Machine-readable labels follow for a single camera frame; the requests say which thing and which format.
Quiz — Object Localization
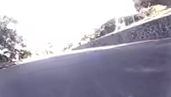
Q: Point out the distant trees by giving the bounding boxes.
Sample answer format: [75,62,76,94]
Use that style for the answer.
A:
[74,17,120,47]

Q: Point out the dark asphalt road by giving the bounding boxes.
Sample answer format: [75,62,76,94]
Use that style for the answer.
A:
[0,33,171,97]

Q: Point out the long stone wall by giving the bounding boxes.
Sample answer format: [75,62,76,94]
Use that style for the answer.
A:
[67,9,171,57]

